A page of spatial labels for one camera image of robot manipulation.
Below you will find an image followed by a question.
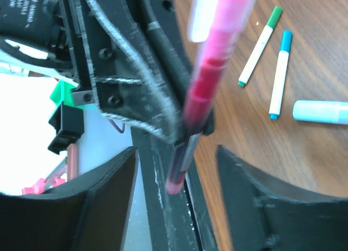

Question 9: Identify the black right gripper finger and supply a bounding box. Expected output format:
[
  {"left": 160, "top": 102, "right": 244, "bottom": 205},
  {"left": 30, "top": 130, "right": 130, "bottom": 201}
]
[{"left": 131, "top": 128, "right": 196, "bottom": 251}]

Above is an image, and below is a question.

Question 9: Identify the red transparent pen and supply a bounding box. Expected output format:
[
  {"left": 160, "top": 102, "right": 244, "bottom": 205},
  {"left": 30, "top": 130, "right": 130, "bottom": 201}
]
[{"left": 165, "top": 0, "right": 256, "bottom": 194}]

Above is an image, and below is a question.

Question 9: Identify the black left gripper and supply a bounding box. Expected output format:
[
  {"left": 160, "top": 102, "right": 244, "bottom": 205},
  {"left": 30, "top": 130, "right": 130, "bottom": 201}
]
[{"left": 1, "top": 0, "right": 218, "bottom": 250}]

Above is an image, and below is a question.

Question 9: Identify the white marker teal cap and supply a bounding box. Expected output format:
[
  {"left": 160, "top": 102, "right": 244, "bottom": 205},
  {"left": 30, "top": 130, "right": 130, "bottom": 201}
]
[{"left": 269, "top": 30, "right": 293, "bottom": 120}]

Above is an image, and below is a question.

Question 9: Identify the light blue highlighter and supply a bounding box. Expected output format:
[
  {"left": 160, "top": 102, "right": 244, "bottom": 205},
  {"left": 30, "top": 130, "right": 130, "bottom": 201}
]
[{"left": 293, "top": 100, "right": 347, "bottom": 125}]

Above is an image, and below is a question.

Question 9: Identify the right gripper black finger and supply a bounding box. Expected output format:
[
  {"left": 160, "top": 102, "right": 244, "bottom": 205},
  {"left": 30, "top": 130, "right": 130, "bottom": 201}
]
[
  {"left": 216, "top": 146, "right": 347, "bottom": 250},
  {"left": 1, "top": 147, "right": 138, "bottom": 250}
]

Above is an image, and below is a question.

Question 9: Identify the white marker green cap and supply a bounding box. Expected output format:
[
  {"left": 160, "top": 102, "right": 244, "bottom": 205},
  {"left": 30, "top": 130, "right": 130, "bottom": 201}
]
[{"left": 238, "top": 6, "right": 283, "bottom": 87}]

